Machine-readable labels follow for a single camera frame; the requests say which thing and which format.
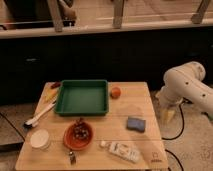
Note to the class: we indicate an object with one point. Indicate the blue sponge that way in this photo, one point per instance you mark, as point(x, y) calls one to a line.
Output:
point(136, 124)

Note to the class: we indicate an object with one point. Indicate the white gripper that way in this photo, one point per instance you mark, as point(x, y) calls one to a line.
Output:
point(167, 100)

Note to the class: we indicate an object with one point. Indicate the white plastic bottle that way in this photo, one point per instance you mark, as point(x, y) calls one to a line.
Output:
point(121, 150)

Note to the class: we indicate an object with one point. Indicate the white round lid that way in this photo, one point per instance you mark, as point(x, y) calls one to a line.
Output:
point(40, 139)

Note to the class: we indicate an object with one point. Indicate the dark grapes in bowl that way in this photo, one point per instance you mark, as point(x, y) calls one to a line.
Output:
point(80, 131)

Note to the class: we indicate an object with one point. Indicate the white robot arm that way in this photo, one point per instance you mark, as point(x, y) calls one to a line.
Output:
point(186, 81)

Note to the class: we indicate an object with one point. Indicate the orange fruit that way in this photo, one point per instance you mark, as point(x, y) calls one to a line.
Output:
point(115, 92)

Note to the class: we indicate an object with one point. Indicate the green plastic tray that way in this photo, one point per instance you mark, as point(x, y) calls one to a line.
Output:
point(82, 98)

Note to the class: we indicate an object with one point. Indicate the orange bowl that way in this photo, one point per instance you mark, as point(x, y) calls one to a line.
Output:
point(77, 144)

